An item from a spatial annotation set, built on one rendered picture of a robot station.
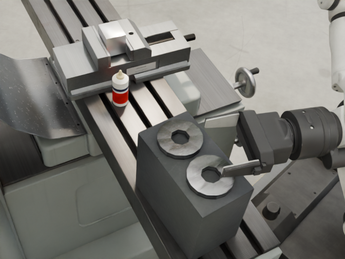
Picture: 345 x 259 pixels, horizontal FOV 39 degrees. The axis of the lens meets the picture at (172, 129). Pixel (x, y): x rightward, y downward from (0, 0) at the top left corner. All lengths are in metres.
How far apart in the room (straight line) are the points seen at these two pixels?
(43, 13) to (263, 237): 0.91
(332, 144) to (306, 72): 1.99
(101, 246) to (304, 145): 1.12
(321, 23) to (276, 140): 2.43
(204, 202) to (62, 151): 0.57
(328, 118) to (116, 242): 1.13
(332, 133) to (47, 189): 0.86
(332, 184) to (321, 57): 1.46
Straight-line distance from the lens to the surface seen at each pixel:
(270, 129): 0.83
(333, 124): 0.86
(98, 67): 1.22
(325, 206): 1.58
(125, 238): 1.82
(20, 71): 1.42
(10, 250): 1.53
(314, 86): 2.77
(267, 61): 2.82
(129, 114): 1.22
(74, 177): 1.43
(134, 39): 1.25
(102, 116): 1.21
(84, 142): 1.34
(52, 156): 1.33
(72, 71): 1.23
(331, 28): 0.98
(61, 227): 1.64
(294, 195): 1.54
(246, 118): 0.83
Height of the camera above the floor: 1.82
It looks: 50 degrees down
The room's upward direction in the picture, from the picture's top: 8 degrees clockwise
